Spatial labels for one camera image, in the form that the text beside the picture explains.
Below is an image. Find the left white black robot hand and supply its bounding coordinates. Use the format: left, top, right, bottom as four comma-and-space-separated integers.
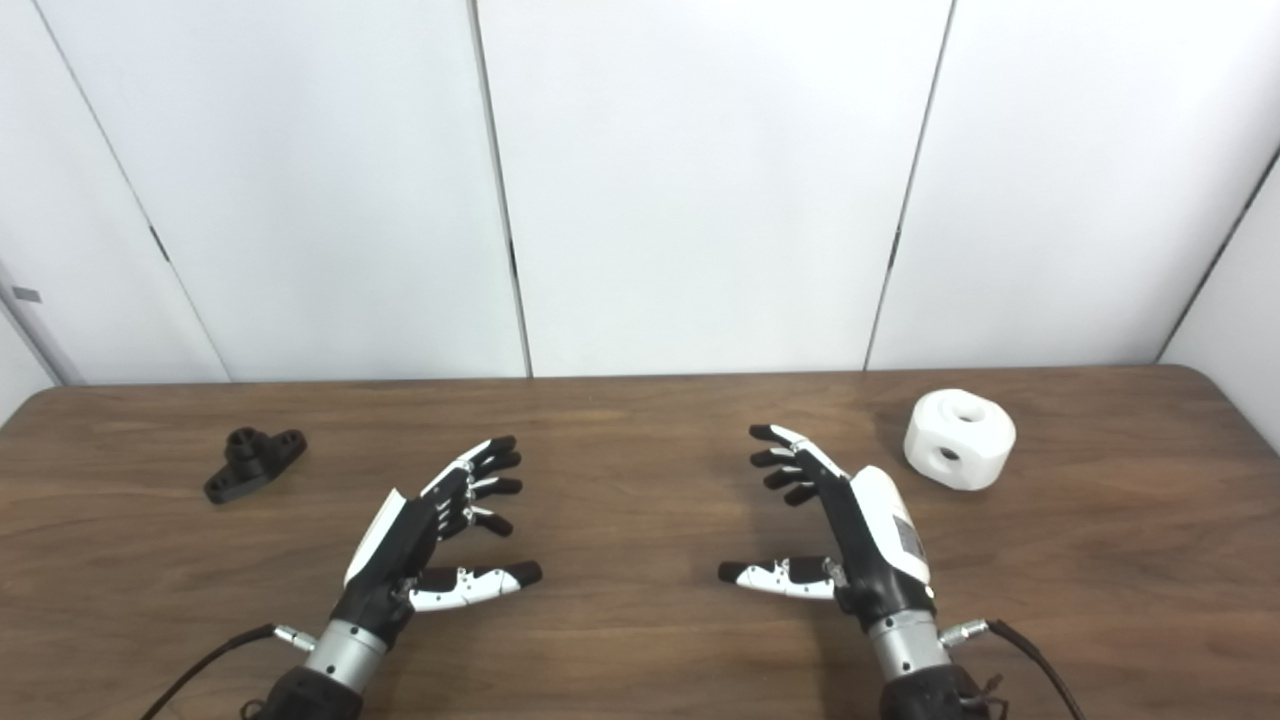
303, 435, 544, 693

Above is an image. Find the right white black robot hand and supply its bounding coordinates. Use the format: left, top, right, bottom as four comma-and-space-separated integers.
718, 424, 951, 684

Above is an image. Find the round white piece with holes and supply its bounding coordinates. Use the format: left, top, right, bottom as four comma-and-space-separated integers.
904, 389, 1017, 492

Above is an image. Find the black flanged holder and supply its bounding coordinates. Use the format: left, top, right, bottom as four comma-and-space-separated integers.
204, 427, 308, 505

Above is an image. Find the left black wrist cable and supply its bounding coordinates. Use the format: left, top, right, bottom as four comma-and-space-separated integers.
140, 624, 317, 720

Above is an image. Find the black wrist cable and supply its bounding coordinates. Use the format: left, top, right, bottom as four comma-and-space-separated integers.
940, 619, 1087, 720
140, 624, 317, 720

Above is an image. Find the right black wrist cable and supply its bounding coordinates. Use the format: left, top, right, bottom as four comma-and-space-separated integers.
940, 619, 1087, 720

